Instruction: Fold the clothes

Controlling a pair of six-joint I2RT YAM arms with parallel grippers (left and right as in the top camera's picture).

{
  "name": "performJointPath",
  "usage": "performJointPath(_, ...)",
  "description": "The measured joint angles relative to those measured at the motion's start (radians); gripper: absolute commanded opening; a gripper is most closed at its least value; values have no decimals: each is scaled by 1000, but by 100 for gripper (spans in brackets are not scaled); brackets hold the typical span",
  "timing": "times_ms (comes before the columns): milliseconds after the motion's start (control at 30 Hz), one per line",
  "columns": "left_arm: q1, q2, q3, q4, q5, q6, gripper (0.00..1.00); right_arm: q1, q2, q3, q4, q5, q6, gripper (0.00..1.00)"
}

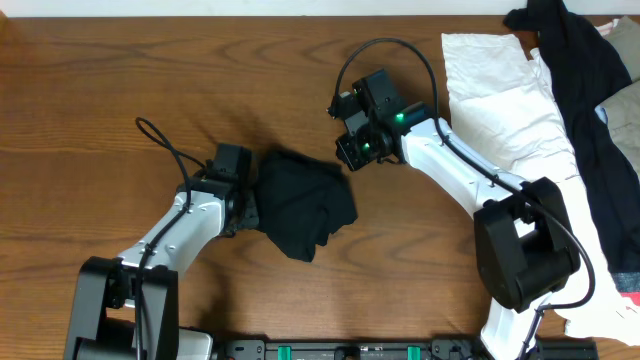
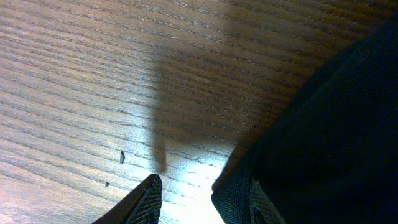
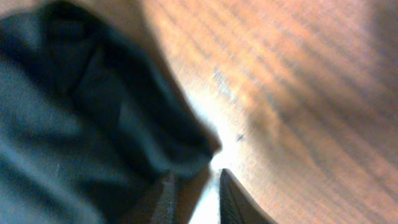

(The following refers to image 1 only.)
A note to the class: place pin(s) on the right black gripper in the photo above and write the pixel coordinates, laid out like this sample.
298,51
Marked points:
345,145

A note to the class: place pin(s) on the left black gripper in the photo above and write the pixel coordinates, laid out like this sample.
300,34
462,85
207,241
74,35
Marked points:
252,216

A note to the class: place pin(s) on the black Sytrogen t-shirt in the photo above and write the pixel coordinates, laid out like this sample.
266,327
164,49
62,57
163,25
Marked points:
301,201

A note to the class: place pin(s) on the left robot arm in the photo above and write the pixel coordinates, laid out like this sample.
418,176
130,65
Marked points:
127,307

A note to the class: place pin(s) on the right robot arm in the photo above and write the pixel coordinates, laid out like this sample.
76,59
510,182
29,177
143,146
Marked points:
524,249

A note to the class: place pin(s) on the white shirt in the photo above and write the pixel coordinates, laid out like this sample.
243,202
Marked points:
502,106

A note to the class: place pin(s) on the dark navy garment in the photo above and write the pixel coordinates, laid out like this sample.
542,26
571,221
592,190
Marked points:
586,70

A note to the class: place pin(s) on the grey garment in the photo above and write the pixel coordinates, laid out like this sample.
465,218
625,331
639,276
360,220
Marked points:
620,112

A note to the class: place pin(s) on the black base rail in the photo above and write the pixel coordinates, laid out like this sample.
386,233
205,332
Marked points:
452,348

